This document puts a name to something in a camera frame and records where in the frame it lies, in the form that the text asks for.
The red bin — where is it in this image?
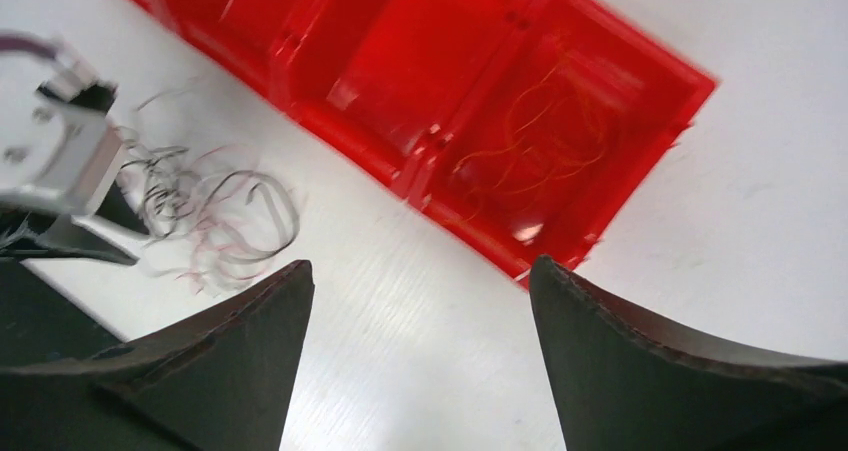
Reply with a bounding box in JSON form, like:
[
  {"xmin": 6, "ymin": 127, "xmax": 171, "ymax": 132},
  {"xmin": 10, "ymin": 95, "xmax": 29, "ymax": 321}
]
[
  {"xmin": 408, "ymin": 0, "xmax": 717, "ymax": 284},
  {"xmin": 273, "ymin": 0, "xmax": 530, "ymax": 196},
  {"xmin": 145, "ymin": 0, "xmax": 333, "ymax": 105}
]

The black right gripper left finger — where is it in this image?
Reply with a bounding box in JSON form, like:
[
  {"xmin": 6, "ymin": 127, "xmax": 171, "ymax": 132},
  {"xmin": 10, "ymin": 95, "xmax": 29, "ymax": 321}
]
[{"xmin": 1, "ymin": 260, "xmax": 314, "ymax": 450}]

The red bin far right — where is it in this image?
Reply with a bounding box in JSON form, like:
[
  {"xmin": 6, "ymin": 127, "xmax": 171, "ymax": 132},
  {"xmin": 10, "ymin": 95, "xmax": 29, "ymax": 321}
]
[{"xmin": 408, "ymin": 0, "xmax": 717, "ymax": 284}]

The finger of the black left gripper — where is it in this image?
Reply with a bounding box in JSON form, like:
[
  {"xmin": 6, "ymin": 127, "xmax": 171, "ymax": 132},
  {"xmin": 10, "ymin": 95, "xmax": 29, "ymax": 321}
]
[{"xmin": 1, "ymin": 183, "xmax": 150, "ymax": 266}]

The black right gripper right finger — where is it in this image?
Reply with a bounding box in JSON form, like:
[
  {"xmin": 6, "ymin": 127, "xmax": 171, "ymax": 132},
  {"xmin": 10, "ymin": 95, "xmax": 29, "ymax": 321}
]
[{"xmin": 529, "ymin": 256, "xmax": 847, "ymax": 450}]

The brown cable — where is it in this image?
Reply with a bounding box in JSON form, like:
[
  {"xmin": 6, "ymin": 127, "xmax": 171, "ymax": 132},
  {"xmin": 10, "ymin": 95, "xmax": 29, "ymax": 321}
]
[{"xmin": 119, "ymin": 90, "xmax": 301, "ymax": 267}]

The orange cable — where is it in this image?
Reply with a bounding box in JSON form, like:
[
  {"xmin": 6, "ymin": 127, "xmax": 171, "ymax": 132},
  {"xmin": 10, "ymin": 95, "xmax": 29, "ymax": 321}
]
[{"xmin": 450, "ymin": 50, "xmax": 617, "ymax": 224}]

